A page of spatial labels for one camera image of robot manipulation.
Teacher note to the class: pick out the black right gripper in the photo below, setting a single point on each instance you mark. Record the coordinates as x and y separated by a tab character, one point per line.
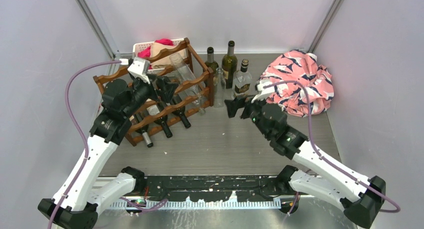
233	105

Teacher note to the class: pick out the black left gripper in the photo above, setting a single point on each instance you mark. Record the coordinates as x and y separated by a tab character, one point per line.
166	88

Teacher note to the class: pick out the dark bottle cream label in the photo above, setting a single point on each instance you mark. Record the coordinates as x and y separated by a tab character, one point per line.
162	121

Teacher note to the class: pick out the small clear glass bottle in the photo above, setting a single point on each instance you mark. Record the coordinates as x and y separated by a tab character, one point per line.
219	88

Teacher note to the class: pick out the clear bottle with dark cap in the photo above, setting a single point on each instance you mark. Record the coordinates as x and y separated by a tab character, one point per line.
241	80

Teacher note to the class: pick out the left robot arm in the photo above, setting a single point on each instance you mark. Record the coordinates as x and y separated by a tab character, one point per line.
76	205

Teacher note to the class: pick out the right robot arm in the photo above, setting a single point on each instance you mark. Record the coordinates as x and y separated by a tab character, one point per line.
359	197

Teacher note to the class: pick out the wooden wine rack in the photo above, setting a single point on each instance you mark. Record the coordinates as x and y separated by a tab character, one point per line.
204	79

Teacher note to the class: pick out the dark green bottle far back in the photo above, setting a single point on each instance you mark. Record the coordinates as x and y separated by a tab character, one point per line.
229	64

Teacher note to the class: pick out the dark green bottle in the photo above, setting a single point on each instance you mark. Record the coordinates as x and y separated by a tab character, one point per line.
211	63
229	64

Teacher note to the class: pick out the dark green bottle far left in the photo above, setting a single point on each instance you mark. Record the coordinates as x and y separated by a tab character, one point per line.
211	63

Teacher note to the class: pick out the red cloth in basket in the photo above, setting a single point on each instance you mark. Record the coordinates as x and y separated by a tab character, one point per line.
154	49

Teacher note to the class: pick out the pink shark print cloth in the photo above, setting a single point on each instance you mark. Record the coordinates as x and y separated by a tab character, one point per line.
302	67

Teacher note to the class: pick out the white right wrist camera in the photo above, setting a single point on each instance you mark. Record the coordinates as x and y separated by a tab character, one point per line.
264	90

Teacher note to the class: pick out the aluminium corner post left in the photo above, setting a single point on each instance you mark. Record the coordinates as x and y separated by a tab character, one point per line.
96	21

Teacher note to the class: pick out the aluminium corner post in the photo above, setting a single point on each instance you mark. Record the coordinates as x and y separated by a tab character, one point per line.
325	24
96	21

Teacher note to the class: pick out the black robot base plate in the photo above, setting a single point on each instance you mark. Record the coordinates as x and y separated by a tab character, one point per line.
211	188

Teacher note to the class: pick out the aluminium frame rail front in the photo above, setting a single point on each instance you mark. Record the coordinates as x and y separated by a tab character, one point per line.
137	203

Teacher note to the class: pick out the aluminium corner post right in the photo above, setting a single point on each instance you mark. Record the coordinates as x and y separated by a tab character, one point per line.
325	24

